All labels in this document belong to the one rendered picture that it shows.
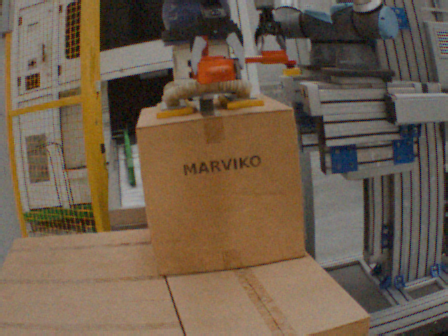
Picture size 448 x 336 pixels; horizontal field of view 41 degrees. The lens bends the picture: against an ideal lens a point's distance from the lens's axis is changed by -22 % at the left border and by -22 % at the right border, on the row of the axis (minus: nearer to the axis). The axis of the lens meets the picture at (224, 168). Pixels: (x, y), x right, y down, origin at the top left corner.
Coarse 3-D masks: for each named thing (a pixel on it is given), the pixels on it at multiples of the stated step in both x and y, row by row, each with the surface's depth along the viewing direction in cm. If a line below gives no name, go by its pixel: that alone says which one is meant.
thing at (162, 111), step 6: (162, 102) 226; (180, 102) 213; (186, 102) 216; (162, 108) 201; (168, 108) 199; (174, 108) 199; (180, 108) 198; (186, 108) 197; (192, 108) 197; (156, 114) 197; (162, 114) 197; (168, 114) 197; (174, 114) 197; (180, 114) 197
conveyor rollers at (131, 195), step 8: (120, 152) 449; (136, 152) 434; (120, 160) 414; (136, 160) 406; (120, 168) 380; (136, 168) 380; (120, 176) 361; (128, 176) 354; (136, 176) 354; (120, 184) 335; (128, 184) 335; (136, 184) 328; (120, 192) 327; (128, 192) 317; (136, 192) 310; (128, 200) 300; (136, 200) 293
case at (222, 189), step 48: (144, 144) 184; (192, 144) 185; (240, 144) 186; (288, 144) 187; (144, 192) 186; (192, 192) 187; (240, 192) 188; (288, 192) 189; (192, 240) 189; (240, 240) 190; (288, 240) 191
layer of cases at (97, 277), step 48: (48, 240) 235; (96, 240) 233; (144, 240) 230; (0, 288) 174; (48, 288) 177; (96, 288) 179; (144, 288) 179; (192, 288) 177; (240, 288) 174; (288, 288) 168; (336, 288) 160
